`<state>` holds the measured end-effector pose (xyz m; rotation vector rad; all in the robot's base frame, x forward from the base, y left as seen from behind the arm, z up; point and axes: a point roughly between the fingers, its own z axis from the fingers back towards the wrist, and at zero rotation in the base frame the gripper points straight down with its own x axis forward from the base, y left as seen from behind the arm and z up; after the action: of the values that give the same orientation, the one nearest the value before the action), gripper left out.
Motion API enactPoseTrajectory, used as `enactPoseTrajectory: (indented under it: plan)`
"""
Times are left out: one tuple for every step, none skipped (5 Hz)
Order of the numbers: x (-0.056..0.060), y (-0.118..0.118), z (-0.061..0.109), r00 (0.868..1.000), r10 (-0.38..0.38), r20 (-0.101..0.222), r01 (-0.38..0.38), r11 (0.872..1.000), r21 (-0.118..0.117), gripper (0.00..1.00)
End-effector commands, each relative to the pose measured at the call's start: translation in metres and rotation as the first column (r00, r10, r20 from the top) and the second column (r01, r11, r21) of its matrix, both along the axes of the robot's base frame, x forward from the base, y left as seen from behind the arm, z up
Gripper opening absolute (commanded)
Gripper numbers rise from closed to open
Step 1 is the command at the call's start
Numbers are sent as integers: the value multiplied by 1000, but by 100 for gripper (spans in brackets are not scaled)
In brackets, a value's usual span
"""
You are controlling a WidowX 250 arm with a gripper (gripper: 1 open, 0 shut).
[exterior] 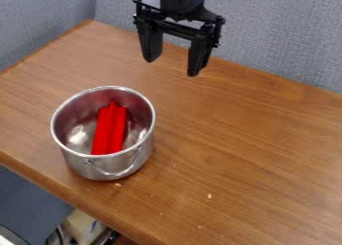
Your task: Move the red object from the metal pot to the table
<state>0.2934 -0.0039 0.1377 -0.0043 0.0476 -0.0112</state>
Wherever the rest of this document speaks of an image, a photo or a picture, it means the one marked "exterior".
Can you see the beige box under table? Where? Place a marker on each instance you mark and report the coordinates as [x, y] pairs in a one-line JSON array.
[[84, 227]]

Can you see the red plastic block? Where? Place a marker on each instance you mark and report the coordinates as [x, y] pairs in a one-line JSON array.
[[110, 130]]

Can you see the metal pot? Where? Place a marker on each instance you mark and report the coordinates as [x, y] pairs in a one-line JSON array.
[[73, 130]]

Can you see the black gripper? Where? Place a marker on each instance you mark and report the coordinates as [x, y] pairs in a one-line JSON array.
[[182, 18]]

